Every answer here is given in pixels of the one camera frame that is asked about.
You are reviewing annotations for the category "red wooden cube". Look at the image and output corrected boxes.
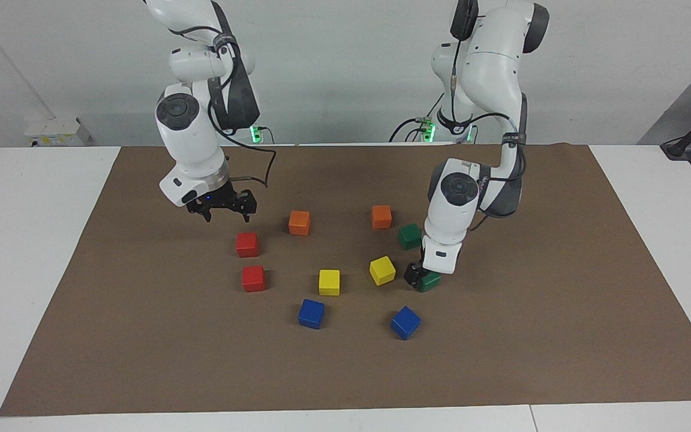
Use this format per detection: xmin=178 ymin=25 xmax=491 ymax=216
xmin=236 ymin=232 xmax=260 ymax=258
xmin=242 ymin=265 xmax=267 ymax=293

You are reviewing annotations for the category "blue wooden cube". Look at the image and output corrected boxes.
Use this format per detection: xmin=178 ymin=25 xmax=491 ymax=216
xmin=298 ymin=298 xmax=326 ymax=330
xmin=390 ymin=306 xmax=422 ymax=341

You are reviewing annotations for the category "brown table mat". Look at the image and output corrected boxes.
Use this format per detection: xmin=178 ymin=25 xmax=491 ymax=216
xmin=0 ymin=143 xmax=691 ymax=418

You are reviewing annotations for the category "white box with yellow labels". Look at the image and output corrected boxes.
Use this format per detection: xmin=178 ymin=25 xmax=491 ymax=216
xmin=25 ymin=117 xmax=91 ymax=148

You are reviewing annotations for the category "black right arm gripper cable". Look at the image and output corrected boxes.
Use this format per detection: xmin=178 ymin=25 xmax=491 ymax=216
xmin=214 ymin=36 xmax=278 ymax=188

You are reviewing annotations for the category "black arm gripper cable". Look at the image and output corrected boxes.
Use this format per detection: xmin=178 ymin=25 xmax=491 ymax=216
xmin=446 ymin=0 xmax=527 ymax=232
xmin=214 ymin=36 xmax=278 ymax=188

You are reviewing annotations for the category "black left arm base cable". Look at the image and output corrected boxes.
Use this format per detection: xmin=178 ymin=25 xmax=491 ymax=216
xmin=389 ymin=90 xmax=446 ymax=143

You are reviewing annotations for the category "black left arm gripper cable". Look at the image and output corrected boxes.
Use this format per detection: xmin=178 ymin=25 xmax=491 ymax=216
xmin=446 ymin=0 xmax=527 ymax=232

